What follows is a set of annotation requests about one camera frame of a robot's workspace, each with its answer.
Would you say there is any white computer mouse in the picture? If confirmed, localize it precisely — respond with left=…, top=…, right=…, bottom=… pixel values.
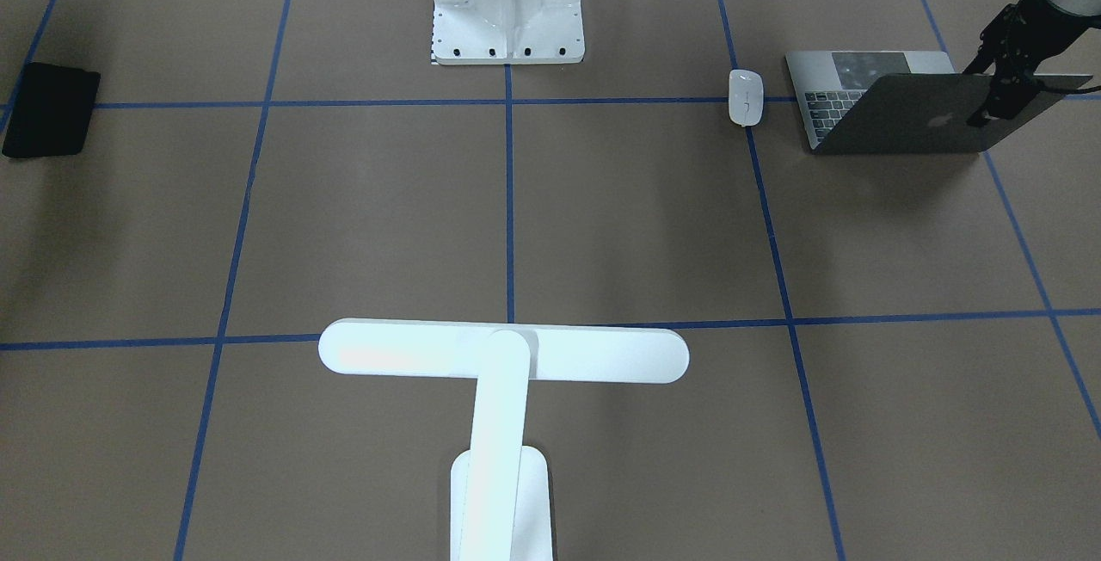
left=728, top=70, right=766, bottom=128

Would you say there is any white desk lamp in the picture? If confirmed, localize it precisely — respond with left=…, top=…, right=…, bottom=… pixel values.
left=318, top=318, right=691, bottom=560

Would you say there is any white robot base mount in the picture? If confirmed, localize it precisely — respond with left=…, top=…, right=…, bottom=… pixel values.
left=430, top=0, right=586, bottom=65

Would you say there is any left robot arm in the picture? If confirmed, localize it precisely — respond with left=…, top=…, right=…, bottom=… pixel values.
left=964, top=0, right=1100, bottom=128

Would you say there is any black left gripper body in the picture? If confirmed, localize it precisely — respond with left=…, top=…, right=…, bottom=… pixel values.
left=963, top=3, right=1042, bottom=128

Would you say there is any grey laptop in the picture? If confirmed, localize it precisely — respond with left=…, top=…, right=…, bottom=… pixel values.
left=784, top=50, right=1092, bottom=156

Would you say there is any black mouse pad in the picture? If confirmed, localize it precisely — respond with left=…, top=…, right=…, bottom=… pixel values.
left=3, top=62, right=100, bottom=158

